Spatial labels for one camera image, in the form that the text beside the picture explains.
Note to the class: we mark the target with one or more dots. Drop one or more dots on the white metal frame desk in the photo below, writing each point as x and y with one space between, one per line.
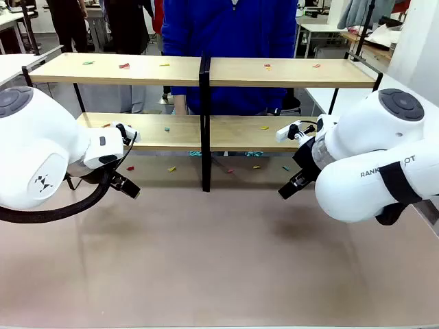
96 24

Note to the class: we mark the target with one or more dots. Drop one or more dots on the bystander with grey trousers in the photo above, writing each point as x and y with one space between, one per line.
125 24

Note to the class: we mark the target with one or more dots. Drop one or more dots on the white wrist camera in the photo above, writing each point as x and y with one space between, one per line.
128 132
284 133

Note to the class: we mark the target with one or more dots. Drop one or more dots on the red hanging garment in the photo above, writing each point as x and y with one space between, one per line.
157 15

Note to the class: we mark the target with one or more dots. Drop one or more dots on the person in blue sweater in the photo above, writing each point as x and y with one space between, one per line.
233 34

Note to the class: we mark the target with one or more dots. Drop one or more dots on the wood shelf unit black frame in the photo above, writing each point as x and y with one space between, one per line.
154 72
291 73

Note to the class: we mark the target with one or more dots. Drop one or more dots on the wooden workbench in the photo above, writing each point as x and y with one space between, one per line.
375 51

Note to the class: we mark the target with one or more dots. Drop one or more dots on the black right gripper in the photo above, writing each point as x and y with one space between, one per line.
307 156

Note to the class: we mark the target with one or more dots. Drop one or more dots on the white background table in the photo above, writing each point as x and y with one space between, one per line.
12 20

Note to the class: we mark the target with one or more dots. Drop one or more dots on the bystander in black clothes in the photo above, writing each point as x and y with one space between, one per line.
68 24

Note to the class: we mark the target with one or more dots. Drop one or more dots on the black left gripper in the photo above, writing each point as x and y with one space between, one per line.
84 173

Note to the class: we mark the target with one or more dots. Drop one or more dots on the large white side table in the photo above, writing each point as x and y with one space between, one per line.
322 99

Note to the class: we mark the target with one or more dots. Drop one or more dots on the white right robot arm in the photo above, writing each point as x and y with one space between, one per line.
363 137

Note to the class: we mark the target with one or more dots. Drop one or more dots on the white background desk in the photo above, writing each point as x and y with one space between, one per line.
322 29

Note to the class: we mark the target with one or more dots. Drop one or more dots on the white paper sheets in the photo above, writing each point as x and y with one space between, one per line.
384 36

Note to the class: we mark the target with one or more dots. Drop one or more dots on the black stand pole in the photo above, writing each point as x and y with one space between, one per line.
365 31
30 27

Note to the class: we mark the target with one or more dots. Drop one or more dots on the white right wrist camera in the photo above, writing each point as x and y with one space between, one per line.
284 133

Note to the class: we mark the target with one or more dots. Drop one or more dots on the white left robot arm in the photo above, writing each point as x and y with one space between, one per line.
37 137

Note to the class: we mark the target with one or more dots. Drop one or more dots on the person's right hand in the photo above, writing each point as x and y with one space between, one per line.
180 104

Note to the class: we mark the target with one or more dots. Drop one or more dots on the grey hanging jacket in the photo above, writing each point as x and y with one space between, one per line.
363 12

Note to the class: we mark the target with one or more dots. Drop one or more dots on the green paper scrap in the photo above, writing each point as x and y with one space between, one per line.
88 63

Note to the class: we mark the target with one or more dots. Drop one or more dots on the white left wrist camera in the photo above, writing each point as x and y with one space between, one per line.
128 132

